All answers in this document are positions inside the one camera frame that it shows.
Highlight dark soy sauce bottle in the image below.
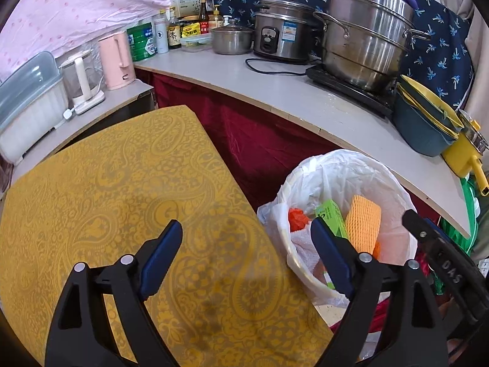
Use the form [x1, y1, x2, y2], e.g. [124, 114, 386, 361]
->
[167, 6, 182, 50]

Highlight stainless rice cooker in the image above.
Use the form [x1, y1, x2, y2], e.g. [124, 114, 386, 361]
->
[254, 0, 321, 64]

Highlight orange foam net sleeve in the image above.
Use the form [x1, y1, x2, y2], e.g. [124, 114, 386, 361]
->
[345, 195, 381, 254]

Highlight large stainless steamer pot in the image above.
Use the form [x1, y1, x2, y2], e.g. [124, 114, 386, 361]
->
[313, 0, 431, 91]

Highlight yellow saucepan with handle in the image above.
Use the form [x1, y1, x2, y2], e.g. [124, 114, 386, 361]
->
[442, 109, 488, 196]

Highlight green white can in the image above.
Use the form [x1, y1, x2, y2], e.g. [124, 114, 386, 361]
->
[127, 22, 157, 61]

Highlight pink electric kettle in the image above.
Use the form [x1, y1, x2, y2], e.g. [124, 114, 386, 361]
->
[98, 31, 136, 90]

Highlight small stainless pot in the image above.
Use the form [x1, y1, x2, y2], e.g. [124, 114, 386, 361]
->
[211, 25, 254, 56]

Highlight white paper towel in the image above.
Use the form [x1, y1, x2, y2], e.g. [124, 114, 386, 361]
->
[291, 224, 325, 279]

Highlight black induction cooktop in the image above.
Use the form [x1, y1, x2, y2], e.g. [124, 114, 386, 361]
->
[305, 64, 394, 119]

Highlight navy floral cloth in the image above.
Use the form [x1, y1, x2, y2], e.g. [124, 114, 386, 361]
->
[214, 0, 473, 108]

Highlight white lined trash bin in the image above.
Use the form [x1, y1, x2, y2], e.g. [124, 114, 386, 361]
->
[257, 149, 417, 308]

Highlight glass white electric kettle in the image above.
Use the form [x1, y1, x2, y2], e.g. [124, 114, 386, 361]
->
[60, 49, 105, 115]

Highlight white box grey lid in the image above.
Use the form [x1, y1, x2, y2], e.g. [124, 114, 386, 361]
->
[1, 51, 70, 166]

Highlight stacked blue yellow basins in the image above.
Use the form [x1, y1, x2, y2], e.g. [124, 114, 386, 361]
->
[391, 75, 463, 157]

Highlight red velvet skirt cloth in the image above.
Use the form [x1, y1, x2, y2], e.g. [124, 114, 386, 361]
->
[134, 66, 440, 333]

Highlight white paper carton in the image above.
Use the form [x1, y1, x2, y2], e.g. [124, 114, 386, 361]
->
[171, 0, 200, 18]

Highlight pink dotted curtain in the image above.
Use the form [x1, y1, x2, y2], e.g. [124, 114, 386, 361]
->
[1, 0, 171, 80]

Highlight green cloth bag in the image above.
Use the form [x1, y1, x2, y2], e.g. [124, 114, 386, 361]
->
[438, 176, 483, 255]

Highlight green toothpaste box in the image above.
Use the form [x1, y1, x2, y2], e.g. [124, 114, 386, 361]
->
[315, 200, 349, 239]

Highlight clear food container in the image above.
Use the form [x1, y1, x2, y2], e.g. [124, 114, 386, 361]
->
[181, 33, 212, 52]

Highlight white bottle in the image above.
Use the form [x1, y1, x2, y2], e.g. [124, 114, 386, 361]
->
[153, 8, 169, 54]

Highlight black power cable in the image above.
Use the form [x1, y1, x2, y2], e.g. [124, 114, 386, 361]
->
[244, 57, 311, 76]

